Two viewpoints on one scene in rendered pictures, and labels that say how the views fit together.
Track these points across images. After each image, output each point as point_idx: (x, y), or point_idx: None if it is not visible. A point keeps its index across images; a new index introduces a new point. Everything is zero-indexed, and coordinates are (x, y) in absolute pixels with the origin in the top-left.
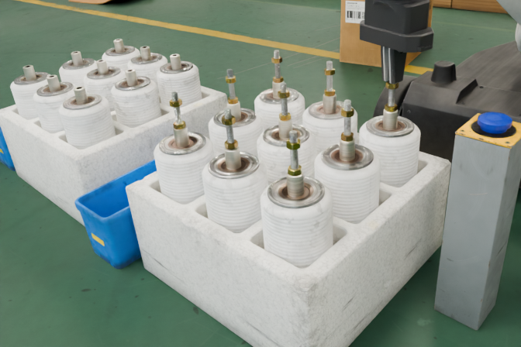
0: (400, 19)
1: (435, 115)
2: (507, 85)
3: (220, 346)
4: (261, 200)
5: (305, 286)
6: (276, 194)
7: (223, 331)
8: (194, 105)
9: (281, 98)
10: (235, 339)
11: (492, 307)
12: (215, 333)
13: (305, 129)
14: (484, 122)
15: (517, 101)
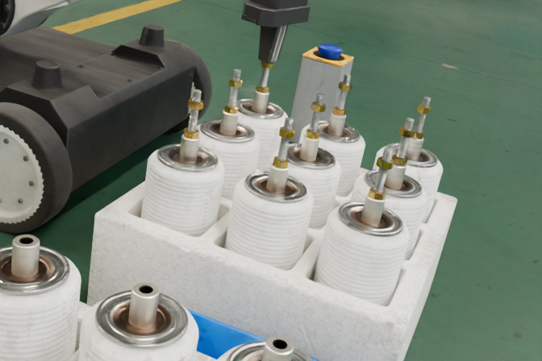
0: None
1: (94, 123)
2: (8, 75)
3: (429, 352)
4: (430, 174)
5: (453, 197)
6: (424, 162)
7: (411, 353)
8: (80, 305)
9: (319, 113)
10: (414, 343)
11: None
12: (418, 358)
13: (291, 145)
14: (339, 51)
15: (89, 74)
